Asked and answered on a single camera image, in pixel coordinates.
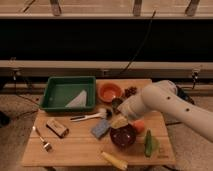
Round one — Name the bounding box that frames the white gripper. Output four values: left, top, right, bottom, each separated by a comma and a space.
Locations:
110, 99, 134, 130

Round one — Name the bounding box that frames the silver fork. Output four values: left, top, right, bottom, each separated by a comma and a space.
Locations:
33, 126, 52, 152

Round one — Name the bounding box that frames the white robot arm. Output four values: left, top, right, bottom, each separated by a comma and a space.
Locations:
117, 80, 213, 143

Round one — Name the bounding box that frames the dark brown bowl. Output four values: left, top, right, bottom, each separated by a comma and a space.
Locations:
110, 124, 136, 148

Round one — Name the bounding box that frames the orange red bowl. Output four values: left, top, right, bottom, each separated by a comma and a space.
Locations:
98, 83, 122, 103

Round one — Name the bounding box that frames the small dark metal cup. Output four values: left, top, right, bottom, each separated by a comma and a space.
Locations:
112, 98, 122, 113

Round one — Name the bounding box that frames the orange tomato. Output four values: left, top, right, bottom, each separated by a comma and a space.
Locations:
132, 120, 145, 134

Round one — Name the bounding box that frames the brown pine cone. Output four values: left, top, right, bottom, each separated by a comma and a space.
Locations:
124, 86, 137, 98

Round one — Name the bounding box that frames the blue sponge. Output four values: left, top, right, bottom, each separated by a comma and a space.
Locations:
91, 119, 110, 139

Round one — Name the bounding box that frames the wooden table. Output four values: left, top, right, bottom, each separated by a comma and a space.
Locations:
21, 78, 177, 168

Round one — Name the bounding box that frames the green cucumber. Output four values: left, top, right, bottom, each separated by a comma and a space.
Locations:
144, 130, 152, 157

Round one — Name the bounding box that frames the white folded cloth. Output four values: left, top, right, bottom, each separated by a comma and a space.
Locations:
67, 90, 87, 107

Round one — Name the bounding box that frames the blue black device on floor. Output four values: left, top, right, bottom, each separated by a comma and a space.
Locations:
176, 86, 195, 105

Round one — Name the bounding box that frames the green plastic tray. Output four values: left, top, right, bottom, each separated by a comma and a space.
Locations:
40, 76, 96, 112

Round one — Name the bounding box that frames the brown rectangular block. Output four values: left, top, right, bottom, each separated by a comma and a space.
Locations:
46, 118, 69, 138

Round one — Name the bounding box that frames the black hanging cable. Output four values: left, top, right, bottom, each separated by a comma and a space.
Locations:
119, 9, 157, 76

